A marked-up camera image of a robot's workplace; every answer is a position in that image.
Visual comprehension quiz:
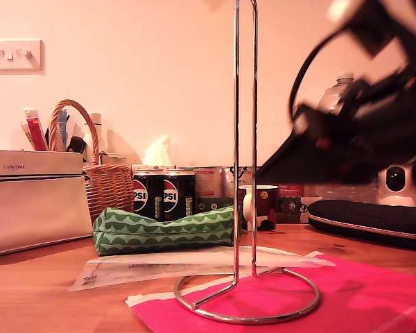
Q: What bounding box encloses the red floral mug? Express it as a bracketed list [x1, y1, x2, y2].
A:
[237, 185, 280, 232]

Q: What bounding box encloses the small white round camera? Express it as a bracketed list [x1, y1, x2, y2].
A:
[377, 165, 416, 207]

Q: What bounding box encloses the black cola can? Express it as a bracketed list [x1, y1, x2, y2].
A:
[163, 171, 197, 223]
[132, 171, 166, 222]

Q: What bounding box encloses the green wave pattern pouch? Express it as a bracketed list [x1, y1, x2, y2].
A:
[92, 205, 243, 257]

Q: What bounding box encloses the white wall light switch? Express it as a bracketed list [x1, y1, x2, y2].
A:
[0, 40, 45, 76]

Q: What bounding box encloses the black zip case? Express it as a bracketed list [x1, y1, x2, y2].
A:
[308, 199, 416, 253]

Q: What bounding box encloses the chrome wire towel stand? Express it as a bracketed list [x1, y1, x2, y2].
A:
[174, 0, 320, 325]

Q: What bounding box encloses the wicker basket with handle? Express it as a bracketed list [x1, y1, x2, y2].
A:
[48, 99, 135, 223]

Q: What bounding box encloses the white bottle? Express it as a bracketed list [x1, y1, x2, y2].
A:
[83, 113, 107, 164]

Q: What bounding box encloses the pink paper sheet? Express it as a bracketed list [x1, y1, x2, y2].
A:
[124, 253, 416, 333]

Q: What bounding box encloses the white cardboard carton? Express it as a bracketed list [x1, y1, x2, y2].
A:
[100, 151, 132, 167]

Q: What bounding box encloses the gingerbread print tissue box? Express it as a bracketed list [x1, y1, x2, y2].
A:
[131, 135, 177, 174]

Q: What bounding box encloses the red flat package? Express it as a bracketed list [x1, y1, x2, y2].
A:
[26, 117, 49, 152]

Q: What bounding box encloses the cream zip pouch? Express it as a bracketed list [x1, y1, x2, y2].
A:
[0, 149, 94, 258]

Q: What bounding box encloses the black camera cable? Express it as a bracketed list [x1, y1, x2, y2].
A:
[289, 26, 354, 119]

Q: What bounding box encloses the clear printed plastic bag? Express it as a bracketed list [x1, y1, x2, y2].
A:
[68, 246, 336, 292]

